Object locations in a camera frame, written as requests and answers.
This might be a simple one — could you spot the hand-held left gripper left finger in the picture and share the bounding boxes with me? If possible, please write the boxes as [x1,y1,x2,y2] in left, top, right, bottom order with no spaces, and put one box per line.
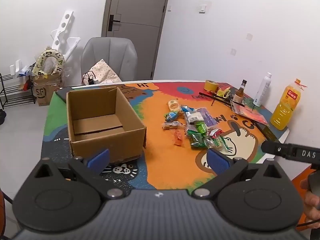
[33,149,132,201]

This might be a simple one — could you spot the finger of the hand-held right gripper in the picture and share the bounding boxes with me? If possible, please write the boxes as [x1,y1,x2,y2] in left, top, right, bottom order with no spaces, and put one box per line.
[261,140,295,159]

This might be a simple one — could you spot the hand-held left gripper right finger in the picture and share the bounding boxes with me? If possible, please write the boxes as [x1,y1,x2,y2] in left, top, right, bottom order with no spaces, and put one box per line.
[191,148,285,201]

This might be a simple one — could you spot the snacks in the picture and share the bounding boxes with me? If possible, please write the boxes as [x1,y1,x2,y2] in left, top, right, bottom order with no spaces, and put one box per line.
[205,137,223,151]

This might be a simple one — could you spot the cardboard box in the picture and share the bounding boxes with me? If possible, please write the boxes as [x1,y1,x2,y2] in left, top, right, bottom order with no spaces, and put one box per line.
[65,86,147,164]

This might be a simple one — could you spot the purple snack packet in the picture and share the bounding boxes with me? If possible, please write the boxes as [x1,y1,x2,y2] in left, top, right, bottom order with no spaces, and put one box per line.
[196,107,219,128]

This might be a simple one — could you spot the orange snack packet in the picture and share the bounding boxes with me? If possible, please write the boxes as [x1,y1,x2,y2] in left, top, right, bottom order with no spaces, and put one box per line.
[173,129,184,146]

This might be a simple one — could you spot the clear brown striped snack packet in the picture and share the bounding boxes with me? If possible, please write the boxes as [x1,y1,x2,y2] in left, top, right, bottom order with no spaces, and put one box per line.
[162,121,184,131]

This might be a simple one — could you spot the person's right hand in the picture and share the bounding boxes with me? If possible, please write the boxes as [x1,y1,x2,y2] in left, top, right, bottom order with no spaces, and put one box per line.
[299,179,320,230]

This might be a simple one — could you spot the dark box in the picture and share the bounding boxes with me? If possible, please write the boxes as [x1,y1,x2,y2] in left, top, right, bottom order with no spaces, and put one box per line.
[257,122,278,142]

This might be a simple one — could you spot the orange chair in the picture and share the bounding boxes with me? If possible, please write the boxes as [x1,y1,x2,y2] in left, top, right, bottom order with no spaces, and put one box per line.
[0,189,6,232]
[291,166,313,188]

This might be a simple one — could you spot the red snack packet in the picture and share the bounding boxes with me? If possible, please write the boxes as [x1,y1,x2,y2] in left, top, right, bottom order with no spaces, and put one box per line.
[206,128,224,138]

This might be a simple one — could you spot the orange liquid plastic bottle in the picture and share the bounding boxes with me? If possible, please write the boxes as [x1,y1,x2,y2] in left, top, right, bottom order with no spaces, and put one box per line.
[270,78,304,131]

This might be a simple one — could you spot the flat red packet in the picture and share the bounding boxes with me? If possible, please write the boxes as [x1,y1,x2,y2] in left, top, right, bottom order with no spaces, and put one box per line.
[231,102,270,126]

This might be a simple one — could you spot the white snack packet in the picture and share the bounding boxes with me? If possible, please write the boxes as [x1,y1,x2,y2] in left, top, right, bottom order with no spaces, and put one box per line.
[185,112,204,124]

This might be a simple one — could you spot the white spray bottle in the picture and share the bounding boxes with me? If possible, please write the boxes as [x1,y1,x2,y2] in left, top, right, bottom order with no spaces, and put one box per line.
[253,72,272,107]

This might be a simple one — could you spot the colourful cartoon table mat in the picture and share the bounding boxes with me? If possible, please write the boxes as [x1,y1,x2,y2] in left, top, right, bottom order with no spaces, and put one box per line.
[41,81,290,191]

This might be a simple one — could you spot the black rod stand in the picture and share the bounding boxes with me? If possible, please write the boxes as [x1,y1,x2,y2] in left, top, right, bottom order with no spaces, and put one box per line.
[199,91,234,107]

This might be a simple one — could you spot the brown glass bottle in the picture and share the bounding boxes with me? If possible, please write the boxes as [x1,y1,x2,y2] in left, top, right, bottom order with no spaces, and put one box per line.
[232,79,248,104]

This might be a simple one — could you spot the yellow toy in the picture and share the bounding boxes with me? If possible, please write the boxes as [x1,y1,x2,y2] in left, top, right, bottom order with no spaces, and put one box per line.
[217,87,231,99]

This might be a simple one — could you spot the beige round snack packet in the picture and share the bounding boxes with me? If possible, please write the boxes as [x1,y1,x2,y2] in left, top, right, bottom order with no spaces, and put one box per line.
[167,99,181,112]

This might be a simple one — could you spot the black tablet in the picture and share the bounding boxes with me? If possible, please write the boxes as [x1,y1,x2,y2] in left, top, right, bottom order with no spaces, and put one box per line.
[55,86,75,103]

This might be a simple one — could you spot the yellow tape roll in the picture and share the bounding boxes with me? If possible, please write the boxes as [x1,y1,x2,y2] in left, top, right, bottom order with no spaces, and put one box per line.
[204,79,219,92]

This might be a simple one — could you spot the large brown paper bag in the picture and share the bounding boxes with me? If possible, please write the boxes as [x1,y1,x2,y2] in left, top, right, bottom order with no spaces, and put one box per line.
[32,72,63,107]

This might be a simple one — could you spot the dotted beige cushion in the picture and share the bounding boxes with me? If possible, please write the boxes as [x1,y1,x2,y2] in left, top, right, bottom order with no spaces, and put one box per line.
[86,59,123,85]

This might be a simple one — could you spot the black shoe rack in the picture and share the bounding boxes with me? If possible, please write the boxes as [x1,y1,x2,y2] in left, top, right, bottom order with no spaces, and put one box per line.
[0,73,38,109]

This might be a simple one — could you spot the grey chair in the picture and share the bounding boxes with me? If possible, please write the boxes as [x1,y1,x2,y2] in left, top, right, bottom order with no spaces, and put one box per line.
[80,37,138,85]

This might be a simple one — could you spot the white rack with holes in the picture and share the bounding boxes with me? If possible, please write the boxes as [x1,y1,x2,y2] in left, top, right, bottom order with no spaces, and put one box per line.
[51,10,81,56]

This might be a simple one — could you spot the grey door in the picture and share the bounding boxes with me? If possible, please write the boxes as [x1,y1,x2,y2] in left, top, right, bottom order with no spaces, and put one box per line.
[101,0,173,80]

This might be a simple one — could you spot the black cable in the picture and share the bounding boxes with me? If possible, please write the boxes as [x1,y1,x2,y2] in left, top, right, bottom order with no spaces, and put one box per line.
[296,217,320,229]
[0,188,14,207]

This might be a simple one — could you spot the black charger with cables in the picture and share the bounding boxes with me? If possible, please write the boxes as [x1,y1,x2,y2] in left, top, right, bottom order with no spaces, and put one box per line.
[81,71,101,86]

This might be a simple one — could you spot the yellow inflatable ring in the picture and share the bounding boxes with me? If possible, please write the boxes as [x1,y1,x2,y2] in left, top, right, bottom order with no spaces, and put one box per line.
[32,45,66,77]

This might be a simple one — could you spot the black door handle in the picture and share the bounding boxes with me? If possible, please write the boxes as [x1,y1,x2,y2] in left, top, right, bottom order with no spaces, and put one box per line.
[108,14,121,32]

